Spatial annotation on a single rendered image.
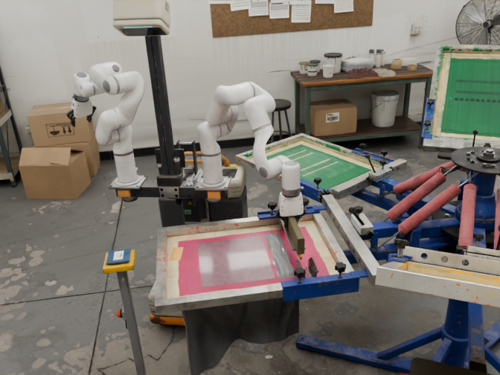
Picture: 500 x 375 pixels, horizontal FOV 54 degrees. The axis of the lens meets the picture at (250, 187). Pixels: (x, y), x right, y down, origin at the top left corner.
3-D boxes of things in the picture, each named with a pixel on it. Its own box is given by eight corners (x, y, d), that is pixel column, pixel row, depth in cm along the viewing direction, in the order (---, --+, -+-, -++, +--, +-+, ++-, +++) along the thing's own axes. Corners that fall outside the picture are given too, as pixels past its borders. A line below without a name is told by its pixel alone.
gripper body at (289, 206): (300, 185, 206) (300, 208, 211) (277, 187, 205) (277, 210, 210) (305, 193, 199) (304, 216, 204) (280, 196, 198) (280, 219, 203)
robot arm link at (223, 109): (212, 74, 203) (245, 66, 214) (189, 134, 231) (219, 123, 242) (232, 98, 199) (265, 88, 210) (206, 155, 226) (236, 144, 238)
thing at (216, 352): (195, 379, 208) (184, 300, 190) (194, 372, 211) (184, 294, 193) (300, 363, 213) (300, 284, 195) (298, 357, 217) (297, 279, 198)
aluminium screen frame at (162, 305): (155, 314, 183) (154, 306, 181) (158, 234, 235) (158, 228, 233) (359, 287, 191) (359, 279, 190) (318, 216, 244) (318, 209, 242)
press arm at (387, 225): (356, 241, 214) (357, 231, 212) (352, 234, 219) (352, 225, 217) (394, 236, 216) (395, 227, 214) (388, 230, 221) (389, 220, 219)
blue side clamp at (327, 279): (283, 301, 188) (283, 286, 184) (280, 293, 192) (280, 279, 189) (359, 292, 191) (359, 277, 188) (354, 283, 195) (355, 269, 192)
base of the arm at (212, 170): (204, 174, 251) (202, 146, 244) (228, 174, 249) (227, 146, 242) (198, 187, 237) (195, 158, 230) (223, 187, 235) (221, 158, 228)
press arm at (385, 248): (208, 285, 212) (207, 273, 210) (207, 277, 218) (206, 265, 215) (475, 251, 226) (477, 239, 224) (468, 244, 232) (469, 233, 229)
